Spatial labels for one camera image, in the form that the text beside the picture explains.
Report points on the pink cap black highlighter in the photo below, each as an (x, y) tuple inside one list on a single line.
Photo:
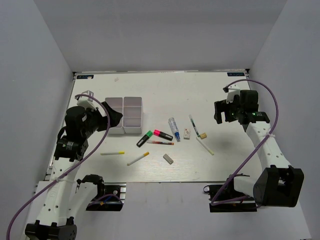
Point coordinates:
[(162, 135)]

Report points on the white pencil pale yellow tip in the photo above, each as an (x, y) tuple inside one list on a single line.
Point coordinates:
[(204, 145)]

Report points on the green cap black highlighter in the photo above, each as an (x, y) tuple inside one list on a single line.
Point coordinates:
[(144, 139)]

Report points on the small tan eraser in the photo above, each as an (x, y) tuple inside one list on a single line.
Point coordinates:
[(203, 135)]

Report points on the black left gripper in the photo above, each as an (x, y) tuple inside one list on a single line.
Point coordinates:
[(104, 119)]

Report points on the grey eraser block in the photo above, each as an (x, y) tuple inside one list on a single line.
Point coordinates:
[(168, 159)]

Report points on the white left organizer box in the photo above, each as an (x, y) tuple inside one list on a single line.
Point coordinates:
[(117, 122)]

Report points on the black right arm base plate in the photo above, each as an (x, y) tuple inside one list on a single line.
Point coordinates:
[(229, 201)]

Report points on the blue table label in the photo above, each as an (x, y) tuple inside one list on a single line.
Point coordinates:
[(235, 74), (84, 77)]

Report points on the left blue table label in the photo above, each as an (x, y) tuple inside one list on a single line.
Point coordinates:
[(84, 77)]

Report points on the right blue table label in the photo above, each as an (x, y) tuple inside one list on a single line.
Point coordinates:
[(235, 74)]

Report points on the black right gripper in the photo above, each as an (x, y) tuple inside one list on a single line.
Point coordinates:
[(221, 106)]

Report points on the white organizer box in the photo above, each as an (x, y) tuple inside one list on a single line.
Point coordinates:
[(117, 122), (132, 115)]

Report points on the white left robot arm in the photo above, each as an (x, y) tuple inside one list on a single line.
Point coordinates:
[(67, 197)]

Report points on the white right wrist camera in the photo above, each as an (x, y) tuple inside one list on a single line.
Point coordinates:
[(231, 91)]

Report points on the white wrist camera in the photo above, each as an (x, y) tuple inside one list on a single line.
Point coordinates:
[(231, 91), (86, 98)]

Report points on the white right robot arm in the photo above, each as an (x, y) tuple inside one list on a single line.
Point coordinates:
[(279, 184)]

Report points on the green ink clear pen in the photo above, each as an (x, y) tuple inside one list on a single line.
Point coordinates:
[(193, 125)]

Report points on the clear glue bottle blue cap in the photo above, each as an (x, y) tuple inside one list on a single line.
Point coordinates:
[(174, 128)]

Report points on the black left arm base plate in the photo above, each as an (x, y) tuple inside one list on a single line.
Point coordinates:
[(113, 200)]

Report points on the white right organizer box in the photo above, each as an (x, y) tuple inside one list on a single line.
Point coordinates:
[(132, 115)]

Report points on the white eraser red print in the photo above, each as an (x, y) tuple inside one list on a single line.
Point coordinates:
[(186, 134)]

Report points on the red ink clear pen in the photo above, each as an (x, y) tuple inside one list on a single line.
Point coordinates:
[(160, 142)]

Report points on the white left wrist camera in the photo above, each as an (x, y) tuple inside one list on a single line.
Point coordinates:
[(86, 98)]

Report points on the white pencil orange tip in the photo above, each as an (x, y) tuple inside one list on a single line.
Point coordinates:
[(138, 158)]

